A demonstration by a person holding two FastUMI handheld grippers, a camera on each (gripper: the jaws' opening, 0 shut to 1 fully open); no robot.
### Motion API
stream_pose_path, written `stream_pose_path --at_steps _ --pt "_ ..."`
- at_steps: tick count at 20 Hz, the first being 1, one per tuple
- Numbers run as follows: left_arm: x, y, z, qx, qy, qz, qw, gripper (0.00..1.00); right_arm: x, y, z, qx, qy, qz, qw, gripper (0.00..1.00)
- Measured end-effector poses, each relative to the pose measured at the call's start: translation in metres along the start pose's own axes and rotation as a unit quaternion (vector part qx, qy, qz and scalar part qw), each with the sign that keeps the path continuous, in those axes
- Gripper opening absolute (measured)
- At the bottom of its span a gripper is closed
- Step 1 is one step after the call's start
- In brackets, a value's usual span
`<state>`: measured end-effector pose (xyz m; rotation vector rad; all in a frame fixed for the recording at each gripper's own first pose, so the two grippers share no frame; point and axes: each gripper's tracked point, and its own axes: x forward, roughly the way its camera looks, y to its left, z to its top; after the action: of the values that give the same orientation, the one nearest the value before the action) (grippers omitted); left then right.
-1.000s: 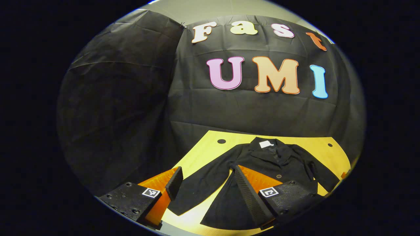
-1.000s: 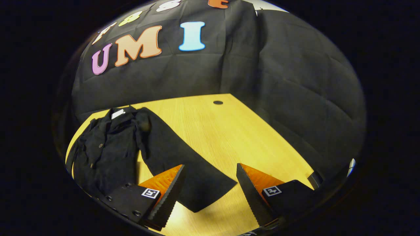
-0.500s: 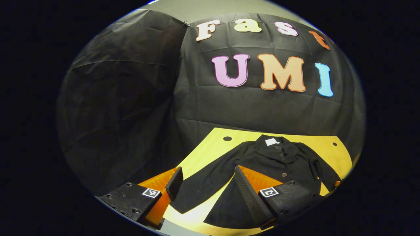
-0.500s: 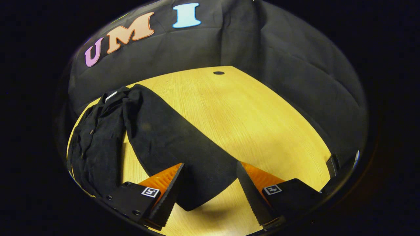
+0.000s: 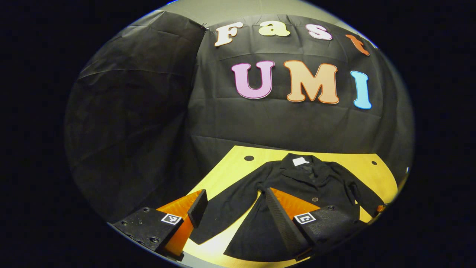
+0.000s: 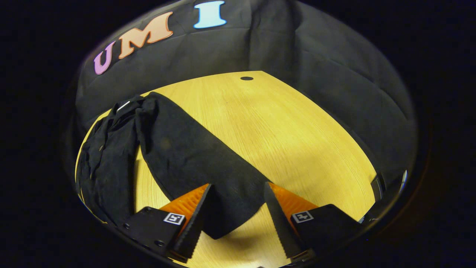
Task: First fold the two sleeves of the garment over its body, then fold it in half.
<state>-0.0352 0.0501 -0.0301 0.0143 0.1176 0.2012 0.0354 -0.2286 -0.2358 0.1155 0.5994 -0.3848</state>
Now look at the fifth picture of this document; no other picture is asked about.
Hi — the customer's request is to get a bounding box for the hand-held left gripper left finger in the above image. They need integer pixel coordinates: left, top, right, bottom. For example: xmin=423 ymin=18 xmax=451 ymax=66
xmin=112 ymin=189 xmax=208 ymax=261

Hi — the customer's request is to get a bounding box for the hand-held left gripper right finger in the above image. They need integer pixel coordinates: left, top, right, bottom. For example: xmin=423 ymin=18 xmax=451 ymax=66
xmin=265 ymin=187 xmax=367 ymax=262

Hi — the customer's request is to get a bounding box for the black button jacket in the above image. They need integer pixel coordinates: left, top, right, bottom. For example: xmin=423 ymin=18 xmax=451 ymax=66
xmin=189 ymin=153 xmax=385 ymax=263

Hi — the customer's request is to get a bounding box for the black backdrop cloth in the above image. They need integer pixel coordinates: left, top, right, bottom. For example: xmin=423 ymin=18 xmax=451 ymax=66
xmin=64 ymin=9 xmax=415 ymax=224

